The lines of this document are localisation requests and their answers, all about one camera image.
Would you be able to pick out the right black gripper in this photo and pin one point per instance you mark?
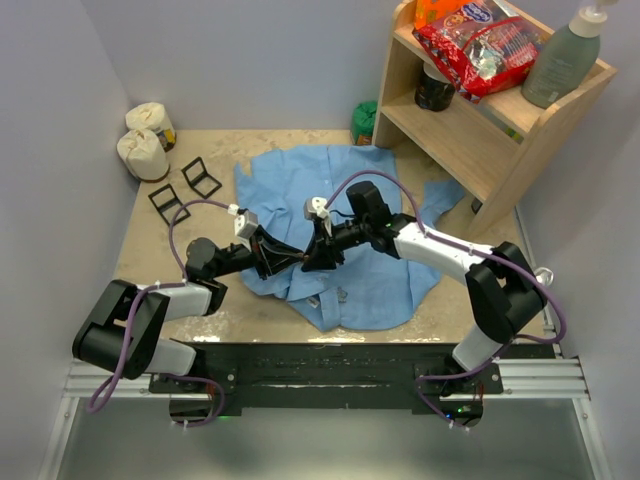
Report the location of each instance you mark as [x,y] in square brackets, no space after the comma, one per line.
[321,257]

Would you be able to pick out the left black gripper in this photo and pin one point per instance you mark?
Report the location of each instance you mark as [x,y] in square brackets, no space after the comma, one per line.
[273,256]

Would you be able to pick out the blue button shirt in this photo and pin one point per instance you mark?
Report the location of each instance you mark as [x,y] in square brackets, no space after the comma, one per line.
[383,292]

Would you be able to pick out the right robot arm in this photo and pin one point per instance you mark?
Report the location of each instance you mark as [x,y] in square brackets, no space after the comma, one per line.
[502,288]

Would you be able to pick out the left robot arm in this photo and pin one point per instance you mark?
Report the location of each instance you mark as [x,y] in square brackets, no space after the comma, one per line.
[122,332]

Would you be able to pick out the silver leaf brooch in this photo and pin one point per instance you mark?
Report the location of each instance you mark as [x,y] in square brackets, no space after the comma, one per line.
[341,295]

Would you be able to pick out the black stand rear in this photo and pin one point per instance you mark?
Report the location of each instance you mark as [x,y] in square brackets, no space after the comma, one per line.
[199,179]

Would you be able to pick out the black stand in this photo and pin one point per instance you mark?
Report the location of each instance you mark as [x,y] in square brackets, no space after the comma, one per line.
[199,179]
[167,204]

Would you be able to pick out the black stand front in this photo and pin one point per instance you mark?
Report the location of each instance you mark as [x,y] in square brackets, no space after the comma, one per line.
[167,204]

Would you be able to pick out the green lidded container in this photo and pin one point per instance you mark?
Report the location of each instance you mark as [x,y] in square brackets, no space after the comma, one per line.
[363,123]

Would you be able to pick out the white cloth bag front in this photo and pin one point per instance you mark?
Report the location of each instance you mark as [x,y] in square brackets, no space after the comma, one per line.
[143,155]

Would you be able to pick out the white cloth bag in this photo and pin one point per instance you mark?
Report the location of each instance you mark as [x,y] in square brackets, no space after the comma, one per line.
[153,116]
[143,155]

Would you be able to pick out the white cloth bag rear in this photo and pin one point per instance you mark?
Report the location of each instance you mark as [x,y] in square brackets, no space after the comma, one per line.
[153,116]

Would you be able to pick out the dark jar on shelf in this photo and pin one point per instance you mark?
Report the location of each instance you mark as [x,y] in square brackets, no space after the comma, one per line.
[434,91]

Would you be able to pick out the wooden shelf unit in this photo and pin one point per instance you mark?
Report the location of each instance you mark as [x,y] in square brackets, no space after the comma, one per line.
[495,149]

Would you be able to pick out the dark glass bottle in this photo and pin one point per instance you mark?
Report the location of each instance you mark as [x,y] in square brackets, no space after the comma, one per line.
[544,276]

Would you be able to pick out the red candy bag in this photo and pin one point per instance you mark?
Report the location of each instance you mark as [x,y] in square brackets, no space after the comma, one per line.
[482,47]

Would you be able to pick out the orange snack box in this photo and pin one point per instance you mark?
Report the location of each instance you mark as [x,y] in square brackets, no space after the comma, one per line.
[429,11]

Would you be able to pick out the green pump bottle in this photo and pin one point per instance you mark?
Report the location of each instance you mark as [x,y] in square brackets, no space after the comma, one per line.
[567,56]

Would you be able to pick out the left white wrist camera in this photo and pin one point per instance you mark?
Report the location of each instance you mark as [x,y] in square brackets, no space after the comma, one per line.
[245,225]

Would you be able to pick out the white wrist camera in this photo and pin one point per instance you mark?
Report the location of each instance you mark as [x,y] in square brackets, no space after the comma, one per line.
[245,225]
[315,209]

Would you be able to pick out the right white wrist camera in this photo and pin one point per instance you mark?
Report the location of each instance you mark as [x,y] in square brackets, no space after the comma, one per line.
[315,209]

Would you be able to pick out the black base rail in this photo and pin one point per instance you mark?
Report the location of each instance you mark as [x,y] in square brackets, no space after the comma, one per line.
[400,376]

